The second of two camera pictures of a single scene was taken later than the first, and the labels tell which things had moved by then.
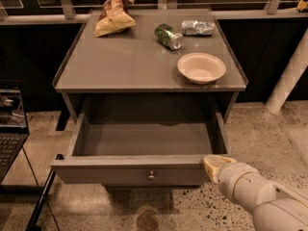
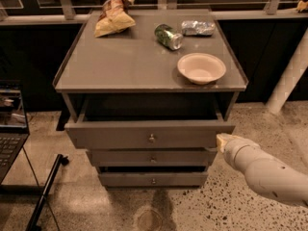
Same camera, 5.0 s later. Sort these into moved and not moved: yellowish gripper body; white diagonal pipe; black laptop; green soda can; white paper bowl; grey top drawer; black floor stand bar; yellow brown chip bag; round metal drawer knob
Moved: round metal drawer knob; grey top drawer; yellowish gripper body
Not moved: white paper bowl; green soda can; white diagonal pipe; black floor stand bar; yellow brown chip bag; black laptop
